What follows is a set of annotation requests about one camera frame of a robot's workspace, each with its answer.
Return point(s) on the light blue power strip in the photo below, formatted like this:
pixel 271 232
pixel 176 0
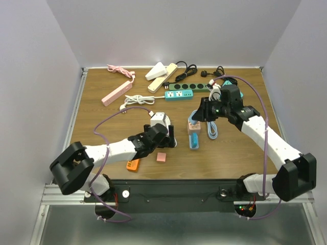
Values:
pixel 193 122

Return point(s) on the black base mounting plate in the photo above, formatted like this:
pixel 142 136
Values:
pixel 165 196

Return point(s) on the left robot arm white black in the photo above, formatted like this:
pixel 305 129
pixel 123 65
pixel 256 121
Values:
pixel 72 169

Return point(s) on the teal power strip with USB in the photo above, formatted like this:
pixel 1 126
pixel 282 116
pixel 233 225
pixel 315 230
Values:
pixel 177 95

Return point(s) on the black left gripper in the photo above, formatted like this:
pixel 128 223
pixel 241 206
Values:
pixel 166 141

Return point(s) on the white triangular power socket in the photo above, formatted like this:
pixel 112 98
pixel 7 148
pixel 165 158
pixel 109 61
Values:
pixel 157 70

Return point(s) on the pink power strip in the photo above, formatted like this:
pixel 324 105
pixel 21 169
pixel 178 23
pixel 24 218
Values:
pixel 111 97

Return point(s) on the cream power strip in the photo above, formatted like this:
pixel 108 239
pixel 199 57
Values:
pixel 158 82

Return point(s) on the dark green power strip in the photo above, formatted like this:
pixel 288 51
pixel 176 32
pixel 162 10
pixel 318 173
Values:
pixel 195 87

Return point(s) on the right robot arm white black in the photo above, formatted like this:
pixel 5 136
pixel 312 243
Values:
pixel 296 172

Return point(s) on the orange power strip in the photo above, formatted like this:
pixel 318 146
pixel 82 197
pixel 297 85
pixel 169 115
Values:
pixel 133 165

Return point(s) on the pink cube adapter with deer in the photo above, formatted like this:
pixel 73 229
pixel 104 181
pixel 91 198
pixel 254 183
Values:
pixel 194 128

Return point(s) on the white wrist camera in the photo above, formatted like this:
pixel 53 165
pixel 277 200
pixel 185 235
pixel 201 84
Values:
pixel 214 89
pixel 158 118

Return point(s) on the teal triangular power socket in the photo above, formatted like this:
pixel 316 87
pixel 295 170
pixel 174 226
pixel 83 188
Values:
pixel 232 82

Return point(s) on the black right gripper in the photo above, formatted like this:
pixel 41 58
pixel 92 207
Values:
pixel 203 114

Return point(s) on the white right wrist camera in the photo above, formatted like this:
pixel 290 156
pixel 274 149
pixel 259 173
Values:
pixel 214 89

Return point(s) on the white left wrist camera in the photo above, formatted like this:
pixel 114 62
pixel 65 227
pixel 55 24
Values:
pixel 158 118

